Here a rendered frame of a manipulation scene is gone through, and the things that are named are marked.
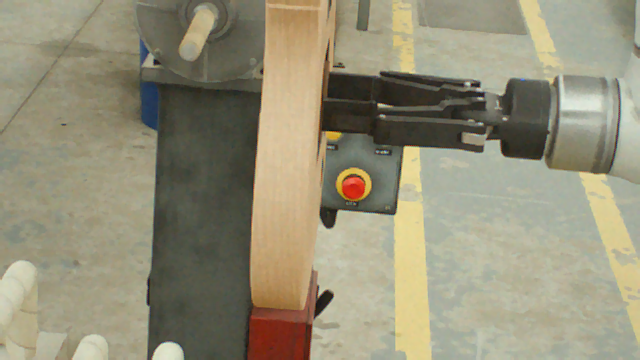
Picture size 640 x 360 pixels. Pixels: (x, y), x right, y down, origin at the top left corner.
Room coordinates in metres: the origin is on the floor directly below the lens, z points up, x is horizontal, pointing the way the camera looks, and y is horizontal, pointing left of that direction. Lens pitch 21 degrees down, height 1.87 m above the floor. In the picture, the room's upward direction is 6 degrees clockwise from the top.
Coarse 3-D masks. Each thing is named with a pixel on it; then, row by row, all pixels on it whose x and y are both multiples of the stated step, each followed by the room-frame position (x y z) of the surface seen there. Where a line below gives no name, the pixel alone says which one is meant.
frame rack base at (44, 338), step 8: (40, 336) 1.31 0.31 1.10; (48, 336) 1.31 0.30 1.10; (56, 336) 1.31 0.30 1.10; (64, 336) 1.31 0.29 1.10; (0, 344) 1.28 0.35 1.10; (40, 344) 1.29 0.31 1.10; (48, 344) 1.29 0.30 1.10; (56, 344) 1.29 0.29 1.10; (64, 344) 1.30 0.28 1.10; (0, 352) 1.27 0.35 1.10; (40, 352) 1.28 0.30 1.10; (48, 352) 1.28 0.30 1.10; (56, 352) 1.28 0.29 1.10; (64, 352) 1.30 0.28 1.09
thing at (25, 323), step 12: (36, 288) 1.27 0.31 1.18; (24, 300) 1.26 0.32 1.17; (36, 300) 1.27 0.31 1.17; (24, 312) 1.26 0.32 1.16; (36, 312) 1.27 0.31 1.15; (12, 324) 1.26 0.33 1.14; (24, 324) 1.26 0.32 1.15; (36, 324) 1.27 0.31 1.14; (12, 336) 1.26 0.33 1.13; (24, 336) 1.26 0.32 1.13; (36, 336) 1.27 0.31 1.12; (12, 348) 1.26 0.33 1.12; (24, 348) 1.26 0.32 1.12; (36, 348) 1.27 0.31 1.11
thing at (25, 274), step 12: (24, 264) 1.27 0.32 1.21; (12, 276) 1.24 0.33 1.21; (24, 276) 1.24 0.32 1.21; (36, 276) 1.27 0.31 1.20; (0, 288) 1.21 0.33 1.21; (12, 288) 1.21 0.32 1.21; (24, 288) 1.23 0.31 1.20; (0, 300) 1.18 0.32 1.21; (12, 300) 1.19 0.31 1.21; (0, 312) 1.16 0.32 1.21; (12, 312) 1.18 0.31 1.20; (0, 324) 1.15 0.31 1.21; (0, 336) 1.14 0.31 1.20
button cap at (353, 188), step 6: (348, 180) 2.11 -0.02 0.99; (354, 180) 2.11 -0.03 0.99; (360, 180) 2.11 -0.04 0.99; (342, 186) 2.11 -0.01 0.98; (348, 186) 2.11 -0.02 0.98; (354, 186) 2.11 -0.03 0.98; (360, 186) 2.11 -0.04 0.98; (342, 192) 2.11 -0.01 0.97; (348, 192) 2.11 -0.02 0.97; (354, 192) 2.11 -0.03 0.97; (360, 192) 2.11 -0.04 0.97; (348, 198) 2.11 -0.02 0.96; (354, 198) 2.11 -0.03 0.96
